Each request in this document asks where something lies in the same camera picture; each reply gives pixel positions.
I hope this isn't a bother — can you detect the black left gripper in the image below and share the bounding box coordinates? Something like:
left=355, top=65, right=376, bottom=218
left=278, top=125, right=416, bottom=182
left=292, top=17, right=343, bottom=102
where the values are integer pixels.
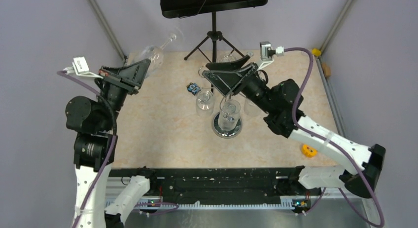
left=99, top=57, right=152, bottom=129

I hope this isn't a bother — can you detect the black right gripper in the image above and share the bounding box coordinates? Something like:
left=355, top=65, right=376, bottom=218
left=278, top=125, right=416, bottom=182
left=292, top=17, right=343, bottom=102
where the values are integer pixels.
left=203, top=55, right=276, bottom=114

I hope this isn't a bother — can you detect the clear wine glass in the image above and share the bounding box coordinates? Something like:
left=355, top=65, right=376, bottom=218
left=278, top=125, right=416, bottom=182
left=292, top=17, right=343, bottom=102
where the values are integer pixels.
left=217, top=53, right=237, bottom=63
left=133, top=33, right=178, bottom=78

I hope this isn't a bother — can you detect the clear wine glass back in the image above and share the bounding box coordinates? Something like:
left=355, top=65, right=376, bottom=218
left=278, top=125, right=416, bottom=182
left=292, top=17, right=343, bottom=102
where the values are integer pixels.
left=217, top=53, right=237, bottom=63

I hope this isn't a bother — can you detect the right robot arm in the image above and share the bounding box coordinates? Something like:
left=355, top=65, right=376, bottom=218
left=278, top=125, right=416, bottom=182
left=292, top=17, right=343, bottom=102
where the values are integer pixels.
left=202, top=56, right=386, bottom=198

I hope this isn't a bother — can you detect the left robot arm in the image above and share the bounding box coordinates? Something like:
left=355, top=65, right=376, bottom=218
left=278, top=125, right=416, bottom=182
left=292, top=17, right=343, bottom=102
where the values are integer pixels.
left=59, top=57, right=158, bottom=228

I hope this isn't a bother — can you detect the ribbed wine glass left-front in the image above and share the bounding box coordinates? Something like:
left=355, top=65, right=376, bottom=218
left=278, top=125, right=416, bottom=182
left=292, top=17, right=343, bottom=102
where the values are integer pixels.
left=196, top=89, right=215, bottom=116

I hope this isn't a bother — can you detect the ribbed wine glass right-front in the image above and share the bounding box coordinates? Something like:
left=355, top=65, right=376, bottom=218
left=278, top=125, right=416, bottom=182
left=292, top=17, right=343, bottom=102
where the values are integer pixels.
left=244, top=98, right=261, bottom=117

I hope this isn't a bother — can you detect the chrome wine glass rack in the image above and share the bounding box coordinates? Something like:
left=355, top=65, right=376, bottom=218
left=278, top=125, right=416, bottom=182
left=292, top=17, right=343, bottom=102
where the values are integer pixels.
left=198, top=54, right=257, bottom=139

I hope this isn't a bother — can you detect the small blue black toy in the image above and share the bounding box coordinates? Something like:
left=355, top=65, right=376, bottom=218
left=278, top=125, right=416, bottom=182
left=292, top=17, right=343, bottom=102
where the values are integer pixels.
left=186, top=82, right=202, bottom=96

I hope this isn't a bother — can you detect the black music stand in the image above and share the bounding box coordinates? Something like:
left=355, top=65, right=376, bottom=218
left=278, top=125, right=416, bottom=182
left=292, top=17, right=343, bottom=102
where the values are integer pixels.
left=158, top=0, right=269, bottom=93

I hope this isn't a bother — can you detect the yellow red toy block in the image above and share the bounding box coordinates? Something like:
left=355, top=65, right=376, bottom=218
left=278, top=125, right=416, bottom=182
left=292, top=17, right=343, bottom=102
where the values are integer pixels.
left=301, top=144, right=318, bottom=158

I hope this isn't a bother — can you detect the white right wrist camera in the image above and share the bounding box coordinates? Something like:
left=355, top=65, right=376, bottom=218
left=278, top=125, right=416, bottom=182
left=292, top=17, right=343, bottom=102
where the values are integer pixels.
left=257, top=41, right=284, bottom=70

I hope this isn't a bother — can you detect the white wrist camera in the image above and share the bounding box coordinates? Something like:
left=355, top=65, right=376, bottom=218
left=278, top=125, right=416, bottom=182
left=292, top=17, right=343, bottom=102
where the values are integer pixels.
left=63, top=56, right=103, bottom=78
left=257, top=41, right=284, bottom=70

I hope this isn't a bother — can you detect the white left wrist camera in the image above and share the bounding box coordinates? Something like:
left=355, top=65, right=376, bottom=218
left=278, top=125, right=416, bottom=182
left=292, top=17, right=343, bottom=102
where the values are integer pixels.
left=63, top=56, right=103, bottom=78

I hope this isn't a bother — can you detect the yellow corner bracket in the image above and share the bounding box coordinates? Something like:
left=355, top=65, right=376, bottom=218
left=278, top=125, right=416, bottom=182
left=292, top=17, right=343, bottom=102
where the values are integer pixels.
left=312, top=48, right=322, bottom=58

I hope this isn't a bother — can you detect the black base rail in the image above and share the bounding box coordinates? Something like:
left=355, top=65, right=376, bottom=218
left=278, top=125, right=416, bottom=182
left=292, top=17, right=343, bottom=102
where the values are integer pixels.
left=106, top=167, right=324, bottom=216

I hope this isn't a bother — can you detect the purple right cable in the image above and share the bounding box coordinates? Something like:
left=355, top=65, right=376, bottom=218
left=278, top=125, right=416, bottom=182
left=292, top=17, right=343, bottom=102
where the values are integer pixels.
left=284, top=47, right=386, bottom=228

